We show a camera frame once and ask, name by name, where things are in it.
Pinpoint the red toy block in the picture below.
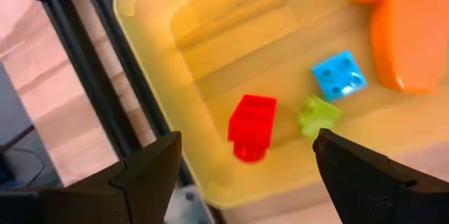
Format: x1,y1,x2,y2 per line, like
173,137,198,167
227,93,279,164

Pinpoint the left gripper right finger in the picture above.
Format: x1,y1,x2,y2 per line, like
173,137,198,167
312,128,449,224

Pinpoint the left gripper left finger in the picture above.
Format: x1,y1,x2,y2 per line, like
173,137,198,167
0,131,182,224

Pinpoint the black table frame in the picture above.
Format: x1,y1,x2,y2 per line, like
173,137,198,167
20,0,220,224

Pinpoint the yellow translucent bin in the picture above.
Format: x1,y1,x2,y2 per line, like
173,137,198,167
112,0,449,210

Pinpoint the large orange toy block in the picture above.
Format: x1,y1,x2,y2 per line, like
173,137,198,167
349,0,449,95

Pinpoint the lime green brick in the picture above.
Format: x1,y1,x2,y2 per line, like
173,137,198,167
297,95,343,143

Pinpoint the light blue small brick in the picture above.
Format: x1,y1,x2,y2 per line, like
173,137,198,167
311,49,368,103

